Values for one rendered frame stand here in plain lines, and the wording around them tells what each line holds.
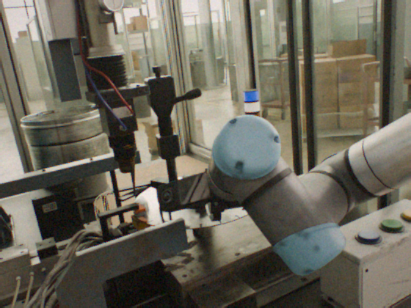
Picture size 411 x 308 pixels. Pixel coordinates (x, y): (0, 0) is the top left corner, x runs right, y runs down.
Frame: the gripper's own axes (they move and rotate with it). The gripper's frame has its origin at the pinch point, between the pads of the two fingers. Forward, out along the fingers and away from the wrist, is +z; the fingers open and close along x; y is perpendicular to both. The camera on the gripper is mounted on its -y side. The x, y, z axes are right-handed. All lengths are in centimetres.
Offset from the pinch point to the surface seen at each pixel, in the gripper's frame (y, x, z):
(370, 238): 30.5, -11.5, -0.5
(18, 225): -62, 15, 70
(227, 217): 4.4, -2.2, 6.6
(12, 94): -67, 73, 78
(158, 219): -10.2, 0.2, 10.6
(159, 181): -8.9, 9.1, 12.1
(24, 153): -68, 51, 93
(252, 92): 20.3, 34.2, 23.0
